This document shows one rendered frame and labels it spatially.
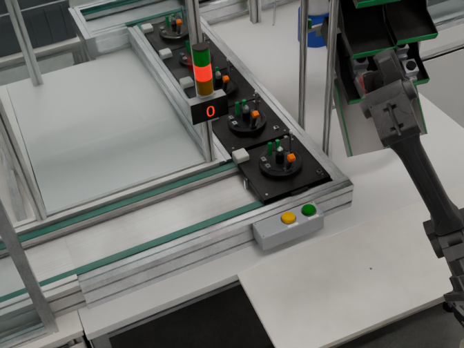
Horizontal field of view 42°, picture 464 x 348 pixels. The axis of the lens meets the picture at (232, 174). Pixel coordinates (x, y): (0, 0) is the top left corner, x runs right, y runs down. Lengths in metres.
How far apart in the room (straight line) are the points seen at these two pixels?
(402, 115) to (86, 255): 1.08
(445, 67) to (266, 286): 1.56
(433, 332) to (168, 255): 1.41
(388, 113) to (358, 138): 0.82
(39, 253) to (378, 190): 1.11
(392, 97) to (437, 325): 1.74
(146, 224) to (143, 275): 0.20
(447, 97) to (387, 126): 1.92
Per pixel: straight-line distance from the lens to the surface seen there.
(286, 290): 1.81
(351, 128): 2.03
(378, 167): 2.19
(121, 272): 1.78
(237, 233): 1.84
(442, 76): 3.01
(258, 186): 1.94
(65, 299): 1.81
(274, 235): 1.81
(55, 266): 1.91
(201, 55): 1.76
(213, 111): 1.87
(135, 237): 1.91
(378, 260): 1.90
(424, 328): 2.83
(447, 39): 2.94
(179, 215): 1.95
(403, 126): 1.21
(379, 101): 1.25
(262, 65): 2.69
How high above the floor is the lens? 2.31
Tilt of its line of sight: 43 degrees down
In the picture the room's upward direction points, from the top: 5 degrees counter-clockwise
